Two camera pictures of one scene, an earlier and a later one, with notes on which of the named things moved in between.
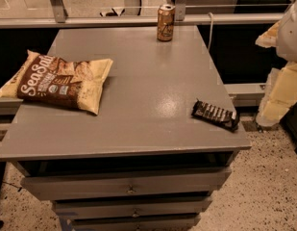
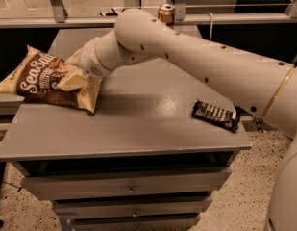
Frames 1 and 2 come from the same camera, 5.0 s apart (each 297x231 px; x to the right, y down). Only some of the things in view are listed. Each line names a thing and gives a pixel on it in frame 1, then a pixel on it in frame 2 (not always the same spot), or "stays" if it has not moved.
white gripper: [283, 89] → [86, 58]
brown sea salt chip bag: [76, 83] stays
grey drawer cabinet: [162, 143] stays
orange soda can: [165, 22] stays
